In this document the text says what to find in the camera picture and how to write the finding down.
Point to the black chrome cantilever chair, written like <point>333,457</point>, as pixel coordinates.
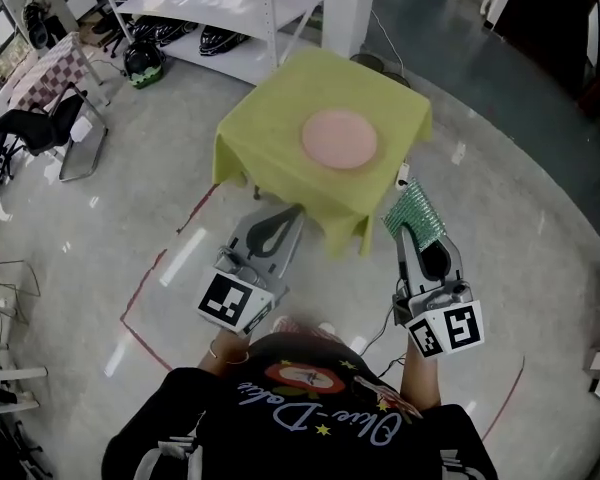
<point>35,128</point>

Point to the brown cardboard box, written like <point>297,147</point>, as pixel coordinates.
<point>95,33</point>

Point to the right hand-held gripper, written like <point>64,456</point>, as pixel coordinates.
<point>455,328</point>

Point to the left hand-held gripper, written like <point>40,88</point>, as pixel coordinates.
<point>225,300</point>

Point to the person's left forearm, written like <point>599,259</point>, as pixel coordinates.
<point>225,355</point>

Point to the person's black printed shirt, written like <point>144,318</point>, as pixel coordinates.
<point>280,443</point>

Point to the large pink plate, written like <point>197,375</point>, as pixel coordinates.
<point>340,139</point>

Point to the dark wooden cabinet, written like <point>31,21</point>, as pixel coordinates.
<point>540,18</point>

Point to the table with yellow-green cloth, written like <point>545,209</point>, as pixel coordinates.
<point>290,98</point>

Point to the shiny black bag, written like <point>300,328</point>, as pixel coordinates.
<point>160,30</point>
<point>222,38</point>

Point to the pink checkered cloth table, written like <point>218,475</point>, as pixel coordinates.
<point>45,75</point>

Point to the empty black mesh wastebasket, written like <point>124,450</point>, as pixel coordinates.
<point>367,60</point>

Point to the person's right forearm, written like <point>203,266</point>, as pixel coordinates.
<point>420,378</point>

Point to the black and green helmet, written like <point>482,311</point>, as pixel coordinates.
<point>140,60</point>

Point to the green scrubbing sponge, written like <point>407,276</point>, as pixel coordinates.
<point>415,213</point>

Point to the white wooden rack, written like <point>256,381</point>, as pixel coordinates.
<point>10,373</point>

